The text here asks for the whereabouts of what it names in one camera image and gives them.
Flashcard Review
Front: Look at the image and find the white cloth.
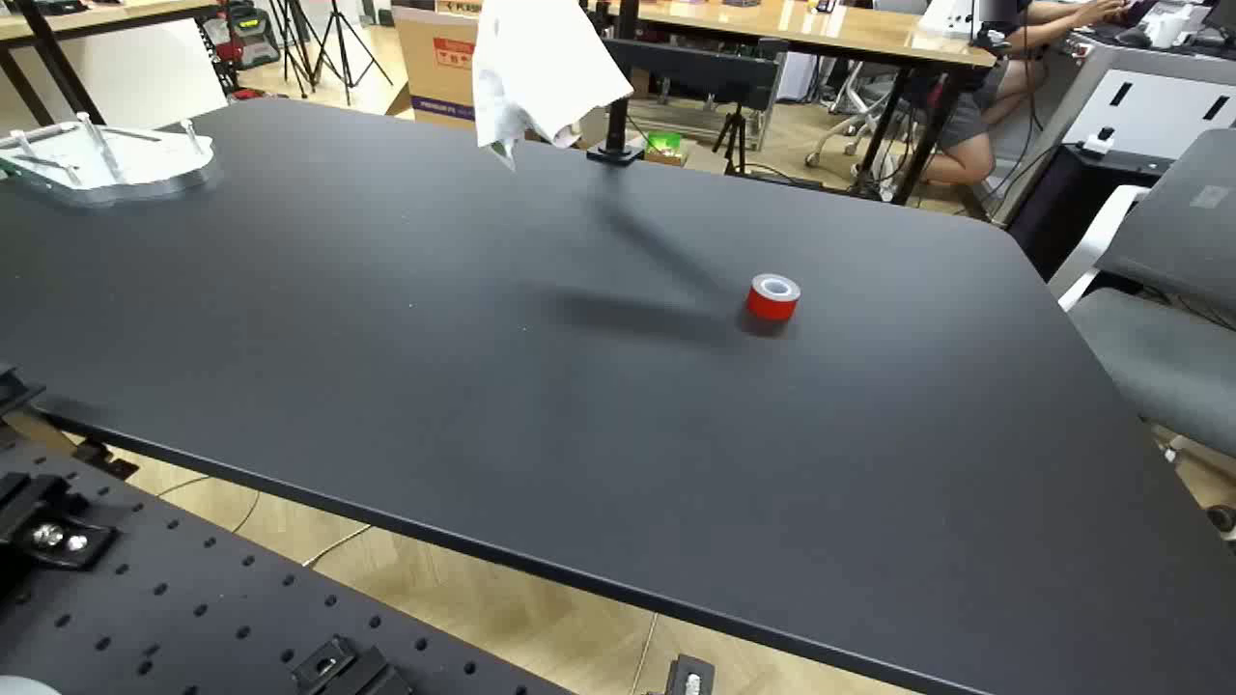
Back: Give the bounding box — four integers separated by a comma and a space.
469, 0, 636, 174

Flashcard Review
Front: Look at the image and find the red tape roll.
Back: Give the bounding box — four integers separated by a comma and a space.
741, 271, 802, 331

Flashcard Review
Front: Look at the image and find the green small item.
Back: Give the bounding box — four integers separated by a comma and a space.
643, 128, 693, 165

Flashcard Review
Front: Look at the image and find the small black tripod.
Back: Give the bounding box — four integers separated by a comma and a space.
710, 105, 756, 177

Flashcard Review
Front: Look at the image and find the black panel under table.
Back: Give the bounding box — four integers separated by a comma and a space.
604, 36, 787, 116

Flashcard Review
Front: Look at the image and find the wooden table with black legs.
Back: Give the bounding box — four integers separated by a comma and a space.
604, 0, 1006, 208

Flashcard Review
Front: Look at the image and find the seated person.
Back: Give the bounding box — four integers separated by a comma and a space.
916, 0, 1137, 202

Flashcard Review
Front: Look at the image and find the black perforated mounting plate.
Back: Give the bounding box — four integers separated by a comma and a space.
0, 428, 571, 695

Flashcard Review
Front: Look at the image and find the white board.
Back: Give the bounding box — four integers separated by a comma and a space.
56, 17, 231, 130

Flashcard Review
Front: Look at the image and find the grey office chair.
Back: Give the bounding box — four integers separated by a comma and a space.
1047, 125, 1236, 473

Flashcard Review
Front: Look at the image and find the white slotted panel desk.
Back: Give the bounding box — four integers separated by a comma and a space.
1010, 36, 1236, 282

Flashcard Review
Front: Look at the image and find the wooden desk with black leg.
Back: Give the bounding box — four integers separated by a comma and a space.
0, 0, 226, 130

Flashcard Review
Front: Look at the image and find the small silver-topped bracket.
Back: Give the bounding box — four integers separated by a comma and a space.
661, 654, 720, 695

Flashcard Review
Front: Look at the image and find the black camera tripod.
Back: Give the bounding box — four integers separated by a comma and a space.
275, 0, 398, 110

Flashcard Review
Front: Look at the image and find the black mounting bracket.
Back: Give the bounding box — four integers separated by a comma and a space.
290, 629, 429, 695

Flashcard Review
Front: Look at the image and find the black bracket with silver bolts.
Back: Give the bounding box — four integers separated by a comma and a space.
0, 469, 123, 572

